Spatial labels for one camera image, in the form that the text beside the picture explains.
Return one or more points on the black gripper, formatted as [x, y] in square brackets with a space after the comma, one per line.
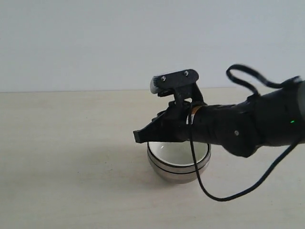
[231, 126]

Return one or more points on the white ceramic bowl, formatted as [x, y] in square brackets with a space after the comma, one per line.
[178, 154]

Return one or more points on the steel bowl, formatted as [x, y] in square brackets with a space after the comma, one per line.
[201, 164]
[174, 175]

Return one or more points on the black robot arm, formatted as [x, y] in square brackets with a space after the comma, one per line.
[273, 119]

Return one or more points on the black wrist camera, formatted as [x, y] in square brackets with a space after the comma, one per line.
[181, 84]

